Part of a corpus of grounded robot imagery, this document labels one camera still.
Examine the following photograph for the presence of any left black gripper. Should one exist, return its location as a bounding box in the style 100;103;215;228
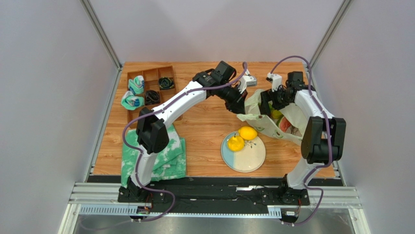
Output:
217;82;248;117

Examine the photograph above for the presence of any yellow green fake starfruit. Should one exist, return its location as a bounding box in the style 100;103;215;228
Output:
271;110;283;119

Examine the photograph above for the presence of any avocado print plastic bag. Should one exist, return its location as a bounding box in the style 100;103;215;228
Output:
237;89;307;146

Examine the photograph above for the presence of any fake watermelon slice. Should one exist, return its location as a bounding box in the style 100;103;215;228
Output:
277;117;292;133

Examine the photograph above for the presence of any yellow fake lemon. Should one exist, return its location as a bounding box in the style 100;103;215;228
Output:
238;126;258;141

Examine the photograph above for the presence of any yellow fake pear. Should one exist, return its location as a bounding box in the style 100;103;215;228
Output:
227;134;245;152

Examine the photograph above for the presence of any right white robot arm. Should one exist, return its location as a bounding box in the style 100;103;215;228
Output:
260;71;346;190

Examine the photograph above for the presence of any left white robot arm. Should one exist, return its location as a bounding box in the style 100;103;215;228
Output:
122;61;248;191

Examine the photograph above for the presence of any blue cream ceramic plate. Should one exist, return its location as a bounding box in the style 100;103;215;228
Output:
221;131;266;173

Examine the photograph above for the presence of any dark green rolled sock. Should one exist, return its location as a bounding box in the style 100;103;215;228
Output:
158;77;175;90

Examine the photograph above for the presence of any black rolled sock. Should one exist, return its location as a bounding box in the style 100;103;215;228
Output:
144;90;161;105

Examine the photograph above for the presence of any green white tie-dye cloth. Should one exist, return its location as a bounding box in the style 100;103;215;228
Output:
121;125;186;188

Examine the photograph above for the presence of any teal white rolled sock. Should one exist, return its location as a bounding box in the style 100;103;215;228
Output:
128;75;145;95

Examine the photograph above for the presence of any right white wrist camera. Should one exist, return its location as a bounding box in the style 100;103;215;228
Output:
266;73;282;92

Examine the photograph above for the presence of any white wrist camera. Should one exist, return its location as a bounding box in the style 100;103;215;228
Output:
266;73;282;92
237;70;258;94

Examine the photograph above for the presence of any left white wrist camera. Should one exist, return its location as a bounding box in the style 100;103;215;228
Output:
237;70;258;94

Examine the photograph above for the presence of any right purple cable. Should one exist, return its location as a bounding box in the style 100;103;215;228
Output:
270;55;333;227

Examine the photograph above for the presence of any purple cable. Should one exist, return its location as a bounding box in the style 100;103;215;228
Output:
270;55;333;227
122;61;248;223

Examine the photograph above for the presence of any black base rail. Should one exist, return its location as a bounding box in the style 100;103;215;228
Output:
117;177;310;214

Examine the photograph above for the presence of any aluminium frame post right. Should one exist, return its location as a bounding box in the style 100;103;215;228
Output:
309;0;354;68

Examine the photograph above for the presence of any aluminium frame post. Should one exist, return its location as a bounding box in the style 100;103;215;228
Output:
80;0;123;70
309;0;354;68

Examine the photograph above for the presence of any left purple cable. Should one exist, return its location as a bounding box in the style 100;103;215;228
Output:
122;61;248;223

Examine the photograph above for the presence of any aluminium frame post left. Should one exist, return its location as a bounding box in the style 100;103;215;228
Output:
80;0;123;70

